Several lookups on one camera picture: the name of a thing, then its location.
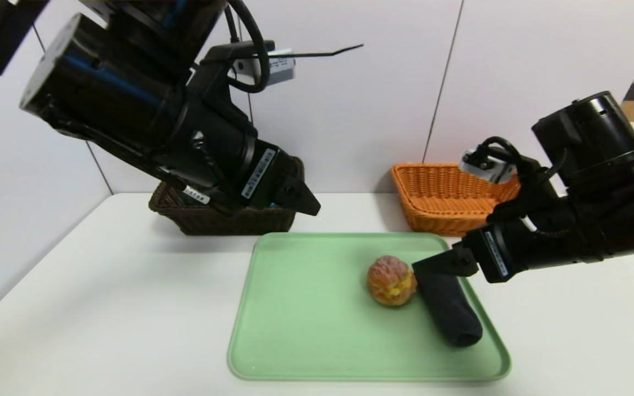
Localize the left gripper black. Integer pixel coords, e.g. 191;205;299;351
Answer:
189;109;321;216

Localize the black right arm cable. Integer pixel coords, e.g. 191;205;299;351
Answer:
477;136;571;237

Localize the light green plastic tray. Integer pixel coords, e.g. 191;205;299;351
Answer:
227;232;511;382

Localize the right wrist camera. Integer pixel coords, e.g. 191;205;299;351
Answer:
458;147;517;185

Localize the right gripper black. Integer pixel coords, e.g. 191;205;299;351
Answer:
412;207;574;284

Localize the dark grey towel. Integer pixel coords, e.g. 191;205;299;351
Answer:
413;269;483;348

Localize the orange wicker basket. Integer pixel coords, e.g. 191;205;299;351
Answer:
391;163;521;237

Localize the cream puff bread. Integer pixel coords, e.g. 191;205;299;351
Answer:
367;255;418;307

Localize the thin black zip tie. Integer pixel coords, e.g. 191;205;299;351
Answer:
294;44;364;59

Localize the dark brown wicker basket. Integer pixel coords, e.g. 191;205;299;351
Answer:
149;157;305;237

